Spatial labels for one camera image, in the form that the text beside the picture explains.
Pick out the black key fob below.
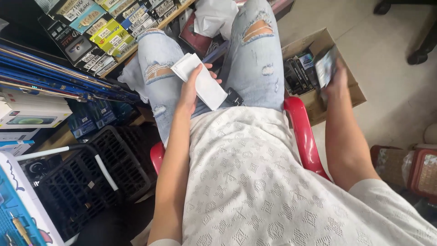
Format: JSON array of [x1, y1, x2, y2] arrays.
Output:
[[225, 87, 244, 107]]

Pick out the person's right hand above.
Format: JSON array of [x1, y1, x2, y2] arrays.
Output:
[[321, 58, 349, 98]]

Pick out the light blue ripped jeans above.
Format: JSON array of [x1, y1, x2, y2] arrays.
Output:
[[136, 0, 287, 145]]

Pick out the plain white box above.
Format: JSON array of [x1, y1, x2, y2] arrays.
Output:
[[0, 128, 42, 143]]

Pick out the person's left hand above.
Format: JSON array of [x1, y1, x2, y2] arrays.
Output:
[[177, 63, 223, 114]]

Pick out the blue work mat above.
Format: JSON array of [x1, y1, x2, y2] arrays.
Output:
[[0, 151, 66, 246]]

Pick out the shelf of labelled boxes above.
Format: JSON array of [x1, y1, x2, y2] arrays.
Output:
[[33, 0, 196, 78]]

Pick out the white plastic bag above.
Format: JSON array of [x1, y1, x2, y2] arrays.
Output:
[[193, 0, 240, 40]]

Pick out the black round device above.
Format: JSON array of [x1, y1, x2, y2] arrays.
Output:
[[25, 158, 52, 180]]

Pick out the stack of blue panels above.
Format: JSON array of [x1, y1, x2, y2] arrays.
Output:
[[0, 44, 141, 104]]

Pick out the dark furniture leg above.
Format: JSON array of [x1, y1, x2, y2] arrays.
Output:
[[407, 20, 437, 66], [373, 0, 393, 15]]

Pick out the row of dark packets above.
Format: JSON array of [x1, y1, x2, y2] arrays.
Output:
[[283, 51, 321, 97]]

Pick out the white knitted shirt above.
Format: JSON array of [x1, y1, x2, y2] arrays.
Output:
[[147, 106, 437, 246]]

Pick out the red flat case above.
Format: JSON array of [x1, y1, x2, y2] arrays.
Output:
[[178, 12, 214, 58]]

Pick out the white tube handle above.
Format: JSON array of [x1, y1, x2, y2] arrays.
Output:
[[15, 145, 121, 192]]

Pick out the brown cardboard box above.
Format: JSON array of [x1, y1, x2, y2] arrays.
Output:
[[281, 28, 367, 128]]

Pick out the white paper envelopes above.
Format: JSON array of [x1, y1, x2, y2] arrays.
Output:
[[170, 53, 228, 111]]

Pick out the dark silver packet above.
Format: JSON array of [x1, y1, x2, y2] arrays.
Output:
[[313, 44, 340, 89]]

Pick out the group of blue packets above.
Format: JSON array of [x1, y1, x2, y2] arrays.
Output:
[[66, 98, 138, 139]]

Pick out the white round object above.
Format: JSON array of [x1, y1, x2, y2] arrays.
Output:
[[424, 123, 437, 145]]

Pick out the red framed woven stool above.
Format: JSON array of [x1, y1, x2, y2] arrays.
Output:
[[408, 147, 437, 199]]

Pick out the white box with blue edge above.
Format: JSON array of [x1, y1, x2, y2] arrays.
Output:
[[0, 139, 35, 158]]

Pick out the red plastic chair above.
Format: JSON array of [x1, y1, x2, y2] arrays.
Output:
[[150, 96, 332, 182]]

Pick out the white phone box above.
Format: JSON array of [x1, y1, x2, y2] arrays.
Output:
[[0, 101, 73, 130]]

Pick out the brass pen tool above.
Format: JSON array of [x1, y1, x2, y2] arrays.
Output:
[[9, 211, 33, 246]]

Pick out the clear plastic bag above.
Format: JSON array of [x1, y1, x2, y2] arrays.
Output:
[[401, 150, 416, 187]]

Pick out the black plastic crate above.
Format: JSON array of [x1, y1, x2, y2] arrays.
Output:
[[35, 124, 162, 242]]

